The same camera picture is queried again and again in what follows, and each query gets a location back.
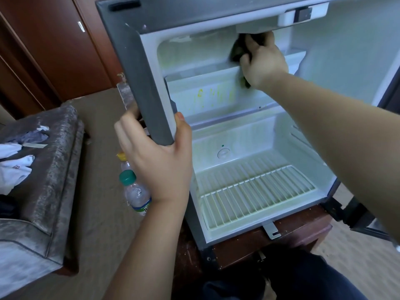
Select small white garment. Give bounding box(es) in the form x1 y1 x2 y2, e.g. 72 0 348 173
0 143 23 159

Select dark grey cloth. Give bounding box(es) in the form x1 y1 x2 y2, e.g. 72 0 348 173
229 33 262 90

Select orange soda bottle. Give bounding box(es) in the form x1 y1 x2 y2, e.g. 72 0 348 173
116 152 132 173

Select person's left forearm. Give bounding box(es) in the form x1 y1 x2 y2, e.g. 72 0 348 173
103 197 188 300

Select fridge door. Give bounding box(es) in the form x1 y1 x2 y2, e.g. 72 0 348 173
340 72 400 243

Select dark red wooden stand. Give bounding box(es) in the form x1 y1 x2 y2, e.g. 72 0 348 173
172 203 334 291

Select large white garment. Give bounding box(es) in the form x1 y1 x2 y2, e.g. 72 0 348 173
0 155 36 195

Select person's dark trousers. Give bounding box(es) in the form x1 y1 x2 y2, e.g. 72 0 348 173
200 247 370 300

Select grey velvet sofa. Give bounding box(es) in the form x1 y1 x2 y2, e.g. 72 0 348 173
0 104 86 299

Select grey upholstered bench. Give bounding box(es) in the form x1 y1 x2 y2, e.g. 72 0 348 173
115 81 135 110

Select grey garment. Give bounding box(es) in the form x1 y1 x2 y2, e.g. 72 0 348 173
11 126 50 145

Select green cap water bottle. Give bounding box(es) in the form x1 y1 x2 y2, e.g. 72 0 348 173
119 169 153 216

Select person's right forearm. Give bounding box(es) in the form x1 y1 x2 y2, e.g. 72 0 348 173
262 72 400 244

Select person's left hand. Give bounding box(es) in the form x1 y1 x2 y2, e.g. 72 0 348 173
113 108 193 207

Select person's right hand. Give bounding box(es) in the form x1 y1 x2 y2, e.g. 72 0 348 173
239 31 290 91

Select grey mini fridge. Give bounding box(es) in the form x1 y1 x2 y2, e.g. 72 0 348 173
95 0 400 253

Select white wire shelf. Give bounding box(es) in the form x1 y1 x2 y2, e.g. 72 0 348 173
197 164 318 232

